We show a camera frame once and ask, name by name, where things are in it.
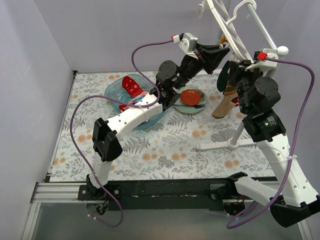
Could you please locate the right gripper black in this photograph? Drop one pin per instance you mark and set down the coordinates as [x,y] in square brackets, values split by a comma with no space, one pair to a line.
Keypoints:
[238,69]

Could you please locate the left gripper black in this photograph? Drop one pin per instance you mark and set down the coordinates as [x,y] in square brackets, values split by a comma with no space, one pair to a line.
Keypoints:
[203,57]

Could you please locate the beige brown striped sock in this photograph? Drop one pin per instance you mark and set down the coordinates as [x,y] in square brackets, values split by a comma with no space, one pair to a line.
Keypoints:
[228,102]

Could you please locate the pink sock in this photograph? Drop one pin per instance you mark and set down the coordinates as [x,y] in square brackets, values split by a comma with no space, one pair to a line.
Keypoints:
[137,99]

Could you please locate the red snowflake sock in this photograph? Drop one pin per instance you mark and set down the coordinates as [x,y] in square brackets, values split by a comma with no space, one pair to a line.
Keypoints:
[132,87]

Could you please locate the red sock white pattern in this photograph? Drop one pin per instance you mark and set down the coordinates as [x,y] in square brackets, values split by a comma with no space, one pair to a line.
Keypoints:
[122,107]

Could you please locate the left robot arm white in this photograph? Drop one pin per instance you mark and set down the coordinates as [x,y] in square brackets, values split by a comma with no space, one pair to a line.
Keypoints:
[170,77]

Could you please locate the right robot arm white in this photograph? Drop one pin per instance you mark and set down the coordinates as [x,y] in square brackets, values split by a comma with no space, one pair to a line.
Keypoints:
[296,199]

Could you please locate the white clip hanger rack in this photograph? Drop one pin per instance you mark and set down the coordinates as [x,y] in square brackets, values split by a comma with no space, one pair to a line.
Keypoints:
[225,23]

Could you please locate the yellow sock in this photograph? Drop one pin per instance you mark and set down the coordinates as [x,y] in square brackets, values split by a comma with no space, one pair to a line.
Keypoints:
[223,43]

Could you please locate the dark green sock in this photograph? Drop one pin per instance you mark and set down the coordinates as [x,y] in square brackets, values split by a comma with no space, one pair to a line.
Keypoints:
[223,77]

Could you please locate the orange saucer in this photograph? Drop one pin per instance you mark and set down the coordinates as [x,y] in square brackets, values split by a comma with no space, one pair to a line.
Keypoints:
[190,97]

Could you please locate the purple fork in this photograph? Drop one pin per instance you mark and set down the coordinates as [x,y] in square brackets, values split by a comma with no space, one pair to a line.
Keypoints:
[198,106]

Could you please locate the light green plate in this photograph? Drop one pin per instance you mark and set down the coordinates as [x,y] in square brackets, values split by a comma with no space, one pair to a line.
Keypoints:
[191,110]

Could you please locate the metal drying stand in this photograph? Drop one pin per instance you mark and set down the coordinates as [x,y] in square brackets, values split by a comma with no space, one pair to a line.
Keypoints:
[260,125]

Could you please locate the teal plastic basin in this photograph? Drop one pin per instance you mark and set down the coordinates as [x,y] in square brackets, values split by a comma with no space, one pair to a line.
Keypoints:
[116,91]

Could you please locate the floral tablecloth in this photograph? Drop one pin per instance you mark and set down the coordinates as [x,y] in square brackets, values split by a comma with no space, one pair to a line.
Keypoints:
[166,150]

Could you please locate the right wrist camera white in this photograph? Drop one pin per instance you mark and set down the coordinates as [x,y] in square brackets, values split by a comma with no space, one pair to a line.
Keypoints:
[261,61]

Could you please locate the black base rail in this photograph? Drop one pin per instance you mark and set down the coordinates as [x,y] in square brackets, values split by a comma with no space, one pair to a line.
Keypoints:
[170,194]

